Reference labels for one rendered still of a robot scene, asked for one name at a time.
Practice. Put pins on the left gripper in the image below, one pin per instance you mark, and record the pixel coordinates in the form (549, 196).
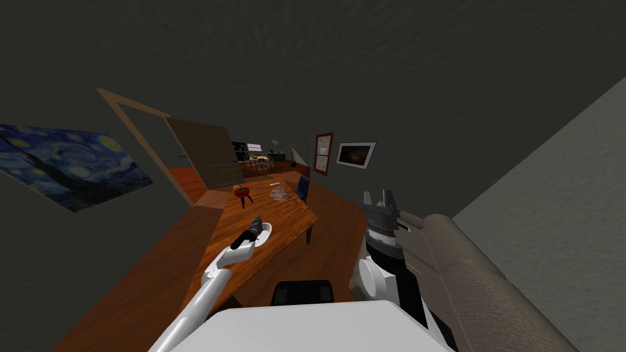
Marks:
(256, 228)

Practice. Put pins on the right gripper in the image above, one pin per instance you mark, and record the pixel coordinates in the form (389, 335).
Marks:
(381, 217)

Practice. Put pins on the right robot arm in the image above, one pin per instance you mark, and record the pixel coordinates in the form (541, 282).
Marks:
(386, 274)

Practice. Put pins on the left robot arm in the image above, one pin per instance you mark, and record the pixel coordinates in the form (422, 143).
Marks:
(215, 278)

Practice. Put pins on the white plate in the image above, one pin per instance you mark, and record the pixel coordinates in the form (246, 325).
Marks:
(264, 233)

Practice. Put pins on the brown wooden table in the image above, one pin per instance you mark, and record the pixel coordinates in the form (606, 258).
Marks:
(279, 215)

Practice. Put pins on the plant in red pot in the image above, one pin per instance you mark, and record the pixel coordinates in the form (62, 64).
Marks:
(242, 191)

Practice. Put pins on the clear crumpled wrap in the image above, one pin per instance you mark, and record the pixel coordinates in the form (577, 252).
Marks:
(280, 194)

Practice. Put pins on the white framed dark picture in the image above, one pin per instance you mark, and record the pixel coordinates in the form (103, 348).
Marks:
(355, 155)

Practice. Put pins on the blue chair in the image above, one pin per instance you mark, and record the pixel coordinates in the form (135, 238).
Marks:
(303, 188)

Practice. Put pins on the pale dining table with chairs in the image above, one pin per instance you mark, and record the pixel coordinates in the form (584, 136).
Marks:
(260, 161)

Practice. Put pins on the red framed window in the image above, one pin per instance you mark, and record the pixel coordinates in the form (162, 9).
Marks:
(323, 154)

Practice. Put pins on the brown door leaf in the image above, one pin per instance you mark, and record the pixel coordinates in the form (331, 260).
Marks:
(205, 154)

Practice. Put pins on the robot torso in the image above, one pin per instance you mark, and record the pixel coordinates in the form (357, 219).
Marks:
(313, 327)

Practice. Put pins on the brown sofa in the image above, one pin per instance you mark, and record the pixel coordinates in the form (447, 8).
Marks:
(469, 288)

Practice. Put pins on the blue starry night painting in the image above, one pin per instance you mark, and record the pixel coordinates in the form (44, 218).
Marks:
(68, 164)

